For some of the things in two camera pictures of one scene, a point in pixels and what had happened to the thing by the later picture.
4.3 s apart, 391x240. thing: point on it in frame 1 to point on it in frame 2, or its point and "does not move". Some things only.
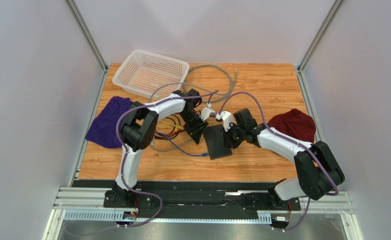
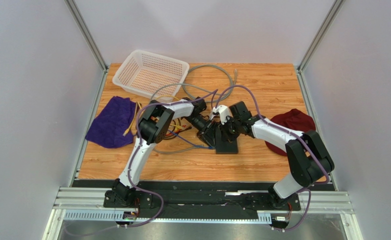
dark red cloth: (295, 123) does not move
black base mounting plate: (140, 198) does not move
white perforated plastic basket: (151, 75) does not move
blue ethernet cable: (201, 154) to (208, 147)
